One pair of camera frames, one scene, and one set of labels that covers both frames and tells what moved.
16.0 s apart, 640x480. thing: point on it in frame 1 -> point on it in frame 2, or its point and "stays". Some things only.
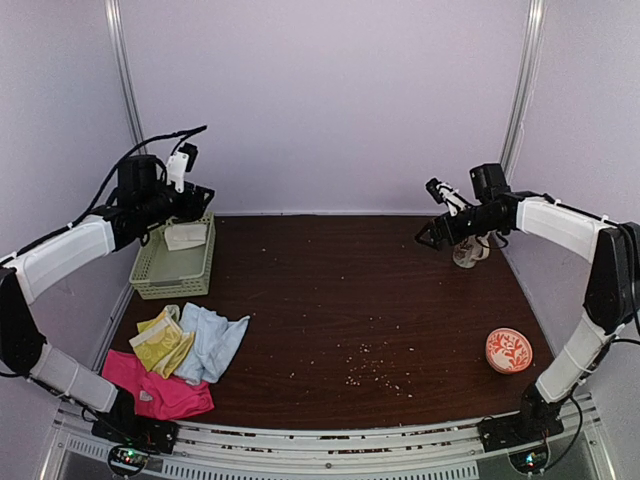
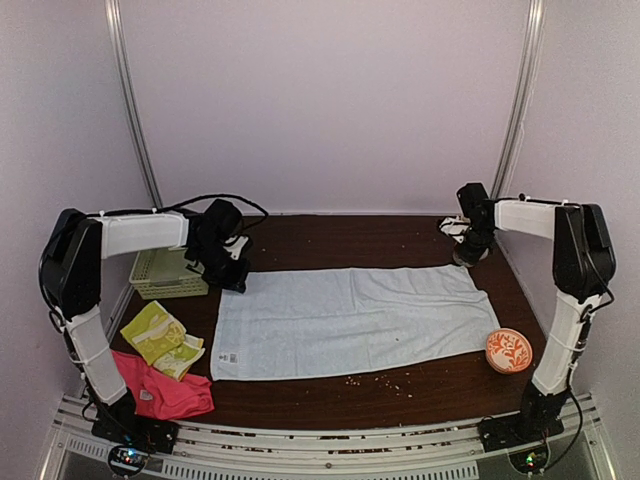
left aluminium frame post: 115,12 stays
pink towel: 156,397 stays
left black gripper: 195,205 -> 236,279
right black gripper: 438,225 -> 471,256
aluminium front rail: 373,449 stays
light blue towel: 216,343 -> 295,321
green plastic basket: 160,273 stays
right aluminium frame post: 535,27 stays
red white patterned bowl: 508,350 stays
